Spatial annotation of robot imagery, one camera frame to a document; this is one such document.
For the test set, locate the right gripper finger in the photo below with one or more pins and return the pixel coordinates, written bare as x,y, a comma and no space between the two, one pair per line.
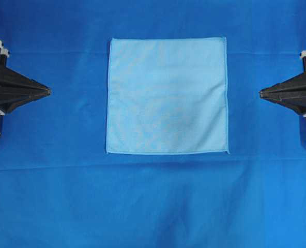
297,83
297,104

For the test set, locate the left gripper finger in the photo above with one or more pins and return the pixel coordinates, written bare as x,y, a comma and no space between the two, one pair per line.
9,102
9,77

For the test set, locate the light blue towel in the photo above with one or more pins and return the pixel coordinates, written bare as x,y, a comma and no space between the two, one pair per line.
167,96

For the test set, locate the dark blue table cloth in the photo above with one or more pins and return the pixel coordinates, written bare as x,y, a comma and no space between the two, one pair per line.
60,188

